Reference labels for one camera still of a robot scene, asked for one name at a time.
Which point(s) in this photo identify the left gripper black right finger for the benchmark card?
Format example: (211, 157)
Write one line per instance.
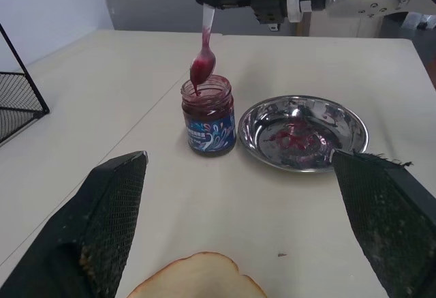
(385, 216)

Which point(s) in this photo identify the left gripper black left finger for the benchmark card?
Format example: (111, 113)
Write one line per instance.
(85, 230)

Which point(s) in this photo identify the white plastic spoon with jam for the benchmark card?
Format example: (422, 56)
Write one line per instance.
(203, 66)

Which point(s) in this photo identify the white bread slice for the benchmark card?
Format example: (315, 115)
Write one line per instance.
(201, 277)

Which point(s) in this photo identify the glass jam jar blue label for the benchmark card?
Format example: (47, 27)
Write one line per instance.
(210, 124)

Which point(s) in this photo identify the round stainless steel dish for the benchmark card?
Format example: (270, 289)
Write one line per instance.
(303, 134)

